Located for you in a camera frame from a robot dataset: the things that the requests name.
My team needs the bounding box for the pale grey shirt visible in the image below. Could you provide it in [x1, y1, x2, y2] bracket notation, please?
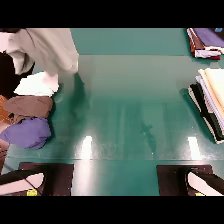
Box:
[0, 28, 80, 77]

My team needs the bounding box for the brown garment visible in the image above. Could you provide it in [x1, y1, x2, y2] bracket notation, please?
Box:
[3, 95, 54, 124]

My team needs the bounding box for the black folded garment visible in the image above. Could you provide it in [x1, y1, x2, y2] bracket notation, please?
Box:
[187, 82, 224, 144]

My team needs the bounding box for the lavender garment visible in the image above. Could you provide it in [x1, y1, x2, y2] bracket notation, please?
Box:
[195, 75, 224, 135]

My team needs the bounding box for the cream garment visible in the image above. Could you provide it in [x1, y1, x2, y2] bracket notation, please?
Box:
[198, 67, 224, 116]

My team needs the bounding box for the red-brown garment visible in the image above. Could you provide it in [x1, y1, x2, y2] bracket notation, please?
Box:
[186, 28, 205, 57]

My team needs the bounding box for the orange-brown garment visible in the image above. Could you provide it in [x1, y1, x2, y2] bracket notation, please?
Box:
[0, 94, 15, 125]

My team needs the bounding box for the white folded garment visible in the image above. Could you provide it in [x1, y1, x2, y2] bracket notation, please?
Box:
[194, 48, 223, 60]

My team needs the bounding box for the navy garment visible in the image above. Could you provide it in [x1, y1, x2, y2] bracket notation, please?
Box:
[192, 28, 224, 50]

